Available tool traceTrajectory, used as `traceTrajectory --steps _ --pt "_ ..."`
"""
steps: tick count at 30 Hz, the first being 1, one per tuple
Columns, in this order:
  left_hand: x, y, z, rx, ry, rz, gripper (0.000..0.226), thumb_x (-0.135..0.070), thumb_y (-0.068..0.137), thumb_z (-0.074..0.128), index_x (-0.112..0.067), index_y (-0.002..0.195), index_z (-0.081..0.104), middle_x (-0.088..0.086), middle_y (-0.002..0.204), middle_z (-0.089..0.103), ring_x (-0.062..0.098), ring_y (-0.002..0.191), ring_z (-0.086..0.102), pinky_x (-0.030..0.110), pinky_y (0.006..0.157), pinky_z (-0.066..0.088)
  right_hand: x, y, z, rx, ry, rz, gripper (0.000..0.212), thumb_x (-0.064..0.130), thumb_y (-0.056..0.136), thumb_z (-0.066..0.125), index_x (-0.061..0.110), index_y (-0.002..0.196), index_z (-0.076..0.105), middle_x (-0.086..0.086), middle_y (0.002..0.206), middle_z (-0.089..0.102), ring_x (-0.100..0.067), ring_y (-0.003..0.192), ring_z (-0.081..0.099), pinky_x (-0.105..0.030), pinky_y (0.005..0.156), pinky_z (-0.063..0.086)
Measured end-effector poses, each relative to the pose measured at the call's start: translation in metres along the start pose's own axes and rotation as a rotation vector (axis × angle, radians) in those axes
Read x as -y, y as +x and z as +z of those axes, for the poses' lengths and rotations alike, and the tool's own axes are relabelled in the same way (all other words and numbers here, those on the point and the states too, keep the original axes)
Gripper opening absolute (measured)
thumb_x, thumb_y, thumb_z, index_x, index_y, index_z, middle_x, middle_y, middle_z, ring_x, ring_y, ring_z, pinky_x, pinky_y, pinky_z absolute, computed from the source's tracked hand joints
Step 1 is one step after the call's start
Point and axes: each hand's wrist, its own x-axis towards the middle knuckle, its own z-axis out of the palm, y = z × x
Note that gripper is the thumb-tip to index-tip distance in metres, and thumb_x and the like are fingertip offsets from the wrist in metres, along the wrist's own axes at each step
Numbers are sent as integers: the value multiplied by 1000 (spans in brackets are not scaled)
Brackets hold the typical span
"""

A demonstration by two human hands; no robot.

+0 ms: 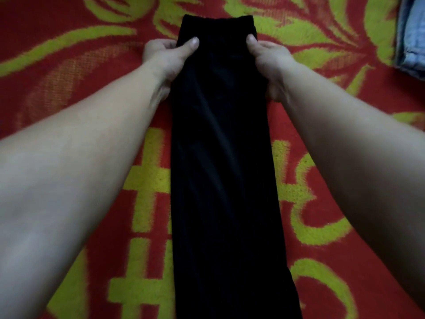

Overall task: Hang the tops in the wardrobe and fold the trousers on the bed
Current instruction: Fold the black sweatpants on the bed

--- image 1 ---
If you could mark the person's right hand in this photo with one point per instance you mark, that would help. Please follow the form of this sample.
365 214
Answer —
270 63

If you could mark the person's left hand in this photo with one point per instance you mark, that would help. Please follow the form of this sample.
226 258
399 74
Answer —
164 59

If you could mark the person's right thumb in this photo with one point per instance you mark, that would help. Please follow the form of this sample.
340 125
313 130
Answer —
254 46

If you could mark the person's left thumb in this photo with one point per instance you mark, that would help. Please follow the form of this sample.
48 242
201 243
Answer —
187 47

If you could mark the black trousers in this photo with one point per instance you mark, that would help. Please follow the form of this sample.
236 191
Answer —
222 162

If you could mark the person's right forearm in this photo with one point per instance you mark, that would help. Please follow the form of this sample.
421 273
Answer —
362 159

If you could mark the person's left forearm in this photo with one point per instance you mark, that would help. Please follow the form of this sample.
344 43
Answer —
76 169

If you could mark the light blue folded garment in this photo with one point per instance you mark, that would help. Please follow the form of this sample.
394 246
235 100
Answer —
411 36

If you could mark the red and green patterned blanket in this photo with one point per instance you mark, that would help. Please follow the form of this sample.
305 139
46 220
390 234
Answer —
315 212

